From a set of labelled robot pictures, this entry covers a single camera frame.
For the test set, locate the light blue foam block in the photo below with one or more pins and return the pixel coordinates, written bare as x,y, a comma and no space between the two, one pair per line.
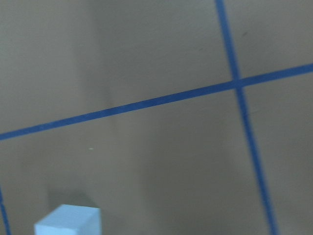
70,220

